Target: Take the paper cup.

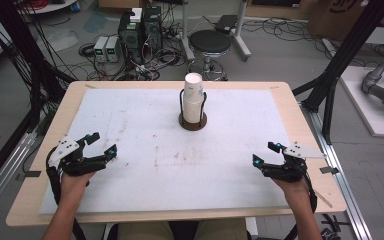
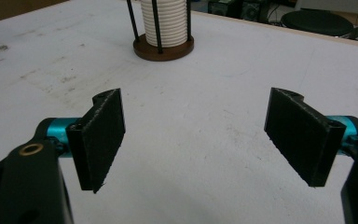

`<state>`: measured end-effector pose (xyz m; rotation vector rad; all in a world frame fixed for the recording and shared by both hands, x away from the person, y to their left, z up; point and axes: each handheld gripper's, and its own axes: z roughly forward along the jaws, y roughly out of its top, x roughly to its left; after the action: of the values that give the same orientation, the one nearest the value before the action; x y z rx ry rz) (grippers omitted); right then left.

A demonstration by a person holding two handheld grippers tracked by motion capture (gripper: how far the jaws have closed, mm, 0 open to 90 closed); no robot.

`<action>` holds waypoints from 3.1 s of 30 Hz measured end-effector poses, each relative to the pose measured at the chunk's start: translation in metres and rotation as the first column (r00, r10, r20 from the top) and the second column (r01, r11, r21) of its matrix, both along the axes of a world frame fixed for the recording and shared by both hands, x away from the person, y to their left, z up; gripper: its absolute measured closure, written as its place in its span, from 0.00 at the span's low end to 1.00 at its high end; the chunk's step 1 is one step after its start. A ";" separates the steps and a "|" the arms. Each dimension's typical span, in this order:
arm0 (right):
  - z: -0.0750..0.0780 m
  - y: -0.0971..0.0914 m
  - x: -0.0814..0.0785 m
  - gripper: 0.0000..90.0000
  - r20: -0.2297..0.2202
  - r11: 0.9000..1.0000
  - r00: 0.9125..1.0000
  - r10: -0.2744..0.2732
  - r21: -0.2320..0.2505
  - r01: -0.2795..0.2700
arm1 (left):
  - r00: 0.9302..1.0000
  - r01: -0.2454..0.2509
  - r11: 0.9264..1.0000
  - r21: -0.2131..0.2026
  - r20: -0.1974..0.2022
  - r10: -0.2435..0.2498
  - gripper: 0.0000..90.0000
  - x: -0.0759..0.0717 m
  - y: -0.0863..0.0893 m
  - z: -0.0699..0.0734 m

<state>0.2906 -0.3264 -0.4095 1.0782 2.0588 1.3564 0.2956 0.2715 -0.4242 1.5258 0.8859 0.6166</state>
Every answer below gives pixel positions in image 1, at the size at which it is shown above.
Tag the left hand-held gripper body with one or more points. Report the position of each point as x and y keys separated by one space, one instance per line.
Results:
x=75 y=163

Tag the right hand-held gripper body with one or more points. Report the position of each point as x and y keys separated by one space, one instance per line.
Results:
x=290 y=166

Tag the person's left hand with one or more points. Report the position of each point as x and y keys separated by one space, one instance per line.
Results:
x=74 y=186

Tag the person's right hand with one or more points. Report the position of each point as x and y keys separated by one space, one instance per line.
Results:
x=290 y=190

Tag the wooden table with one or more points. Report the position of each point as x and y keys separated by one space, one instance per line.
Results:
x=313 y=140

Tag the black tape strip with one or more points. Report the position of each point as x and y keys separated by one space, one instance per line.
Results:
x=329 y=170
x=32 y=173

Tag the thin wooden stick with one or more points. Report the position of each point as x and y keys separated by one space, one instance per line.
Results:
x=323 y=198

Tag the white table mat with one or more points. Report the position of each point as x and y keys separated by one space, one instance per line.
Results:
x=166 y=173

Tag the plain white paper cup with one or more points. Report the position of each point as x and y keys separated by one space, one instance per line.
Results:
x=192 y=111

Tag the person's legs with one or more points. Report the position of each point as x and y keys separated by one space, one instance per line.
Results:
x=146 y=231

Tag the grey power supply unit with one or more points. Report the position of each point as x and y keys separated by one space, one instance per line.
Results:
x=112 y=49
x=100 y=49

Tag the white platform board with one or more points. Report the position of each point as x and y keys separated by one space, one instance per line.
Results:
x=363 y=110

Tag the printed white paper cup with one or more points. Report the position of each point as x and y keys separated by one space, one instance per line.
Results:
x=193 y=87

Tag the black computer tower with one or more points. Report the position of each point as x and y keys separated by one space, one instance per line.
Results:
x=153 y=28
x=130 y=36

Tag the white metal stand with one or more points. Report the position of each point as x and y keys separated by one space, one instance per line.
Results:
x=240 y=40

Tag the black round stool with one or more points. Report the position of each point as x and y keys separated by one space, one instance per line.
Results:
x=209 y=41

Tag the small black box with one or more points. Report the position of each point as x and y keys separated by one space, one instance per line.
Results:
x=226 y=23

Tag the round white table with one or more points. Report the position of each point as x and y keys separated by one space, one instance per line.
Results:
x=46 y=6

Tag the cardboard box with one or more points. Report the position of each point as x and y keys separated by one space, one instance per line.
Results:
x=340 y=16

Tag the aluminium rail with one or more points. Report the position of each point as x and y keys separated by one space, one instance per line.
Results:
x=343 y=186
x=3 y=173

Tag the black metal frame stand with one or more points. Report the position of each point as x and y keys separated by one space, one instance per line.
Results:
x=343 y=56
x=23 y=50

